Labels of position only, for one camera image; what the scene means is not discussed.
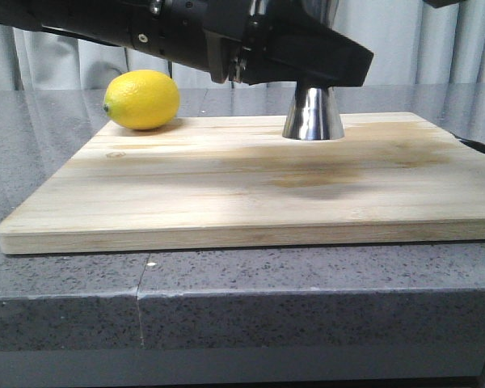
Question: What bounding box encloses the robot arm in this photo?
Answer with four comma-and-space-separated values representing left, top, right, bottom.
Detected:
423, 0, 466, 9

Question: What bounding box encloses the yellow lemon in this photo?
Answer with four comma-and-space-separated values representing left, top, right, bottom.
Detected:
103, 70, 180, 130

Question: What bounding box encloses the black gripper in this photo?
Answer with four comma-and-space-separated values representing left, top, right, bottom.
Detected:
124, 1, 373, 87

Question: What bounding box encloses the grey curtain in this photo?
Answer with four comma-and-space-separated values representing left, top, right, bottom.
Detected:
0, 1, 485, 91

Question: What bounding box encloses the wooden cutting board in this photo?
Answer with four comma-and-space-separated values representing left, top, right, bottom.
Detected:
0, 112, 485, 254

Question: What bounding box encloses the black cutting board handle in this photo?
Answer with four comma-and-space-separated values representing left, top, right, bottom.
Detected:
458, 137, 485, 154

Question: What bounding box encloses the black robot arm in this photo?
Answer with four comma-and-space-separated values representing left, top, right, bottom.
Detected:
0, 0, 373, 88

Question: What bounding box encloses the steel double jigger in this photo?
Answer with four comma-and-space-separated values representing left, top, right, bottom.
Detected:
248, 0, 346, 141

